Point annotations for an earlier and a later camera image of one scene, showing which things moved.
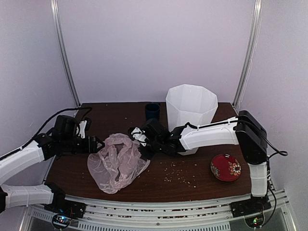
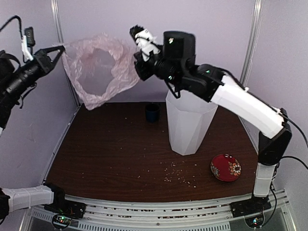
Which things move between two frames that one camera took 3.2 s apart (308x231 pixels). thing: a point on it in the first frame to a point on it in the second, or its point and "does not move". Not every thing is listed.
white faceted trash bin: x=194 y=104 does not move
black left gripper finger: x=100 y=144 to x=43 y=52
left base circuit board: x=61 y=220 does not move
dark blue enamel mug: x=152 y=110 does not move
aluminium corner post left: x=55 y=10 does not move
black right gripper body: x=156 y=147 to x=165 y=69
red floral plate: x=225 y=169 does not move
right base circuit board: x=255 y=221 does not move
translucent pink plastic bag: x=117 y=164 to x=100 y=68
